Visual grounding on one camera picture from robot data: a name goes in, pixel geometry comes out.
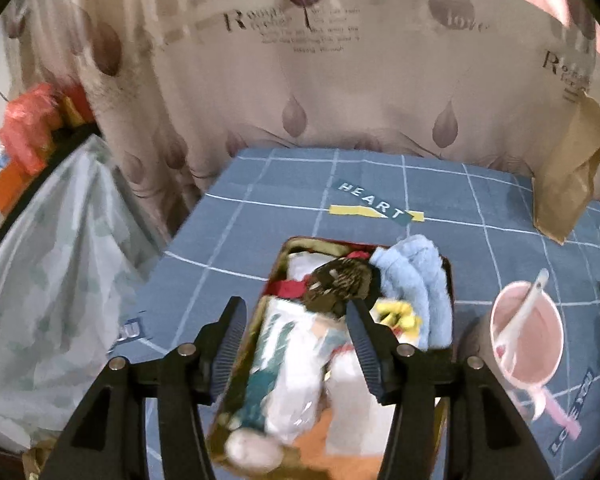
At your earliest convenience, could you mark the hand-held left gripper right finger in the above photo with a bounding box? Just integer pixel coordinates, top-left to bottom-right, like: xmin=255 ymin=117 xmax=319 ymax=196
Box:
xmin=345 ymin=300 xmax=548 ymax=480

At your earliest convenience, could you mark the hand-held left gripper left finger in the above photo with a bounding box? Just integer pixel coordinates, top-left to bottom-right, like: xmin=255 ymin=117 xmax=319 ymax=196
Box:
xmin=39 ymin=296 xmax=248 ymax=480

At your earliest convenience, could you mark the green and white tissue pack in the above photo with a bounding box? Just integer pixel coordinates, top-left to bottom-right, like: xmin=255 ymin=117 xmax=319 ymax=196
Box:
xmin=325 ymin=347 xmax=398 ymax=458

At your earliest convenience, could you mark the yellow soft item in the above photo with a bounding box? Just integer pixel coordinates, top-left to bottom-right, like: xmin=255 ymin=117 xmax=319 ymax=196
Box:
xmin=372 ymin=299 xmax=423 ymax=348

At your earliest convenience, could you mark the teal and white plastic packet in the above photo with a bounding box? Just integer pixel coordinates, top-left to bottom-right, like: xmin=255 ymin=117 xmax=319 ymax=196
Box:
xmin=240 ymin=297 xmax=351 ymax=441

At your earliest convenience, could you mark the dark brown plush toy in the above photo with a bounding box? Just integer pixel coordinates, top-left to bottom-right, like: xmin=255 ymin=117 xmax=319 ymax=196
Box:
xmin=300 ymin=256 xmax=381 ymax=317

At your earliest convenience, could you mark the red and white cloth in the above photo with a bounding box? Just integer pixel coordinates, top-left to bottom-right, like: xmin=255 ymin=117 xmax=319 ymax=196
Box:
xmin=265 ymin=247 xmax=376 ymax=301

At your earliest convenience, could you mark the light blue towel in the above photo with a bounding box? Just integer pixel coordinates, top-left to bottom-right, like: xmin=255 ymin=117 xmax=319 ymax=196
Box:
xmin=369 ymin=234 xmax=453 ymax=351

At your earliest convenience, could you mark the gold and red tin box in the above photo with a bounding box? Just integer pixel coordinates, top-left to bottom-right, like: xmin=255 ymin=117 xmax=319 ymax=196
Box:
xmin=205 ymin=236 xmax=455 ymax=480

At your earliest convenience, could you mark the white cloth strip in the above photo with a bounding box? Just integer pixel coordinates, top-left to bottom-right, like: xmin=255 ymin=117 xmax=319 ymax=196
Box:
xmin=285 ymin=252 xmax=321 ymax=281

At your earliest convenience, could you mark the white sock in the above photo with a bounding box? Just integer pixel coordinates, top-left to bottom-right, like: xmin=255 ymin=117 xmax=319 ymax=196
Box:
xmin=225 ymin=430 xmax=286 ymax=476

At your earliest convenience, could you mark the orange plush toy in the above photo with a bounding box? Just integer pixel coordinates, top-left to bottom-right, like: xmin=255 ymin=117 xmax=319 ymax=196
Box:
xmin=295 ymin=422 xmax=388 ymax=480

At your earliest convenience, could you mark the blue checked tablecloth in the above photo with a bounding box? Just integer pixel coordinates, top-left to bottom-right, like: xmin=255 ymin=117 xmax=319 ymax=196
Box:
xmin=105 ymin=147 xmax=600 ymax=480

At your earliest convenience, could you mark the white ceramic spoon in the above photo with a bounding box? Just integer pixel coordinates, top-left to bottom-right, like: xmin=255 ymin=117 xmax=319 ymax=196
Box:
xmin=492 ymin=268 xmax=551 ymax=361

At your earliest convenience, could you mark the pale plastic bag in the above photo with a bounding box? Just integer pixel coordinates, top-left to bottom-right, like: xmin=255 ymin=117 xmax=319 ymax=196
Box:
xmin=0 ymin=135 xmax=168 ymax=453

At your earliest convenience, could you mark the pink cup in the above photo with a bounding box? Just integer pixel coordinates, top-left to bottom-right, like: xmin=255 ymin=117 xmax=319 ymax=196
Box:
xmin=490 ymin=281 xmax=566 ymax=421

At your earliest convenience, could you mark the beige leaf print curtain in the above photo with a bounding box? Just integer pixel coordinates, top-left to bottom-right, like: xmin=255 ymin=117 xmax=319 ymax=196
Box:
xmin=0 ymin=0 xmax=600 ymax=241

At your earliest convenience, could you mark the brown paper bag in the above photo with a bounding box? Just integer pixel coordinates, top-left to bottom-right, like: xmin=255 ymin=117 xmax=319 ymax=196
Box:
xmin=532 ymin=94 xmax=600 ymax=245

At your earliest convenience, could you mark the orange box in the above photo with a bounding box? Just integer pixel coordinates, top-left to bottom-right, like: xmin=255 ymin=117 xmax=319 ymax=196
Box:
xmin=0 ymin=160 xmax=33 ymax=211

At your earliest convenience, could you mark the red plastic bag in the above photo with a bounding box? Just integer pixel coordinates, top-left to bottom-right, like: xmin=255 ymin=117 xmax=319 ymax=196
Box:
xmin=0 ymin=82 xmax=98 ymax=176

